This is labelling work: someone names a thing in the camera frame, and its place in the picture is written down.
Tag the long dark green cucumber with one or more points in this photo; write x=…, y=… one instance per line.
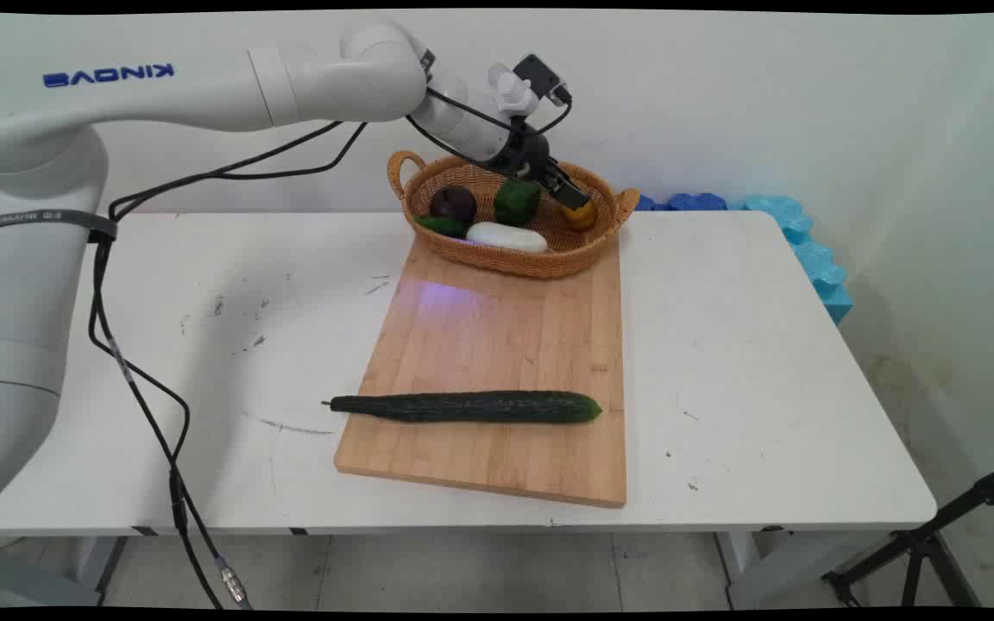
x=471, y=407

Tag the dark blue foam piece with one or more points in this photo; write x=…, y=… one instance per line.
x=691, y=203

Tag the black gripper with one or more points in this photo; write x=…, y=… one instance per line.
x=525, y=155

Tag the small green chili pepper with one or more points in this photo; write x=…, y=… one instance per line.
x=441, y=226

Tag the wooden cutting board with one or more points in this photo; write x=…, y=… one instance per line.
x=497, y=336

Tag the white table leg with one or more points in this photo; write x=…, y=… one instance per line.
x=764, y=569
x=48, y=569

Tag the orange bell pepper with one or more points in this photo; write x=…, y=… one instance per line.
x=581, y=217

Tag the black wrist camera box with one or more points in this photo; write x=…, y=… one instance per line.
x=540, y=76

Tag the light blue foam piece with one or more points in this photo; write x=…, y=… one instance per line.
x=816, y=263

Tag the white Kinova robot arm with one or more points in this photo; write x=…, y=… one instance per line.
x=204, y=86

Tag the white eggplant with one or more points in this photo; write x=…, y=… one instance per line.
x=506, y=237

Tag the black tripod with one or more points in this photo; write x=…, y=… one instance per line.
x=920, y=543

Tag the green bell pepper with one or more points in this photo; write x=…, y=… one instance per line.
x=516, y=203

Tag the round purple eggplant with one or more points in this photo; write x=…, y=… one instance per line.
x=453, y=204

